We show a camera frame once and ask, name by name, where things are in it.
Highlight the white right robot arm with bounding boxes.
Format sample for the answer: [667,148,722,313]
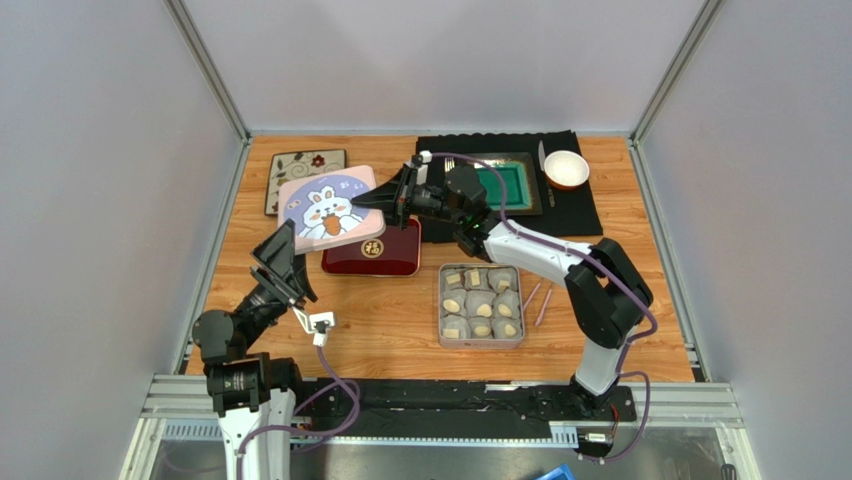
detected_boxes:
[352,164,653,403]

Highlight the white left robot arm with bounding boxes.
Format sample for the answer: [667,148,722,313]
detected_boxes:
[191,220,317,479]

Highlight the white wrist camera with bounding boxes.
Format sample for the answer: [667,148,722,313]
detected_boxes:
[408,150,433,185]
[292,308,337,348]

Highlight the pink metal tin box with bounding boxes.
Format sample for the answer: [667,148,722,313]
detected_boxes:
[437,263,526,350]

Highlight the pink handled metal tongs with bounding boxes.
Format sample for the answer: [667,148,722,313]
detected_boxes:
[521,281,554,327]

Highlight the silver knife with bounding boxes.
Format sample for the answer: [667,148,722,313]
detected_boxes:
[537,139,556,208]

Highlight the black cloth placemat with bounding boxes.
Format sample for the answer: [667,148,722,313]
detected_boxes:
[416,130,603,236]

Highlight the silver tin lid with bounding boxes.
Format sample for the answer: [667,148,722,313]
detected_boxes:
[278,165,386,254]

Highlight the white orange bowl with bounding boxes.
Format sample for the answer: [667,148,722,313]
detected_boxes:
[543,150,590,190]

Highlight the blue plastic object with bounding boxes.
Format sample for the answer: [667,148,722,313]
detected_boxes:
[534,464,575,480]

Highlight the red lacquer tray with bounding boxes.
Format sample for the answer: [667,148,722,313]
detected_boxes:
[321,218,421,277]

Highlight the floral square plate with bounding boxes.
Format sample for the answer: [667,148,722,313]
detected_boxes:
[264,149,348,216]

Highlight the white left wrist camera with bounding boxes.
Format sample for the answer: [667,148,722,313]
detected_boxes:
[292,308,337,348]

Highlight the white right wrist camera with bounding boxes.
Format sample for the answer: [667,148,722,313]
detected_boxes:
[408,150,433,185]

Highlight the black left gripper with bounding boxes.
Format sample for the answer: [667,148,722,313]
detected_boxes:
[233,218,316,352]

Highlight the green square plate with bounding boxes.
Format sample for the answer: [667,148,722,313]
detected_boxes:
[470,152,543,216]

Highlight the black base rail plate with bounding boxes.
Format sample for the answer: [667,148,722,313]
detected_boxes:
[240,375,638,441]

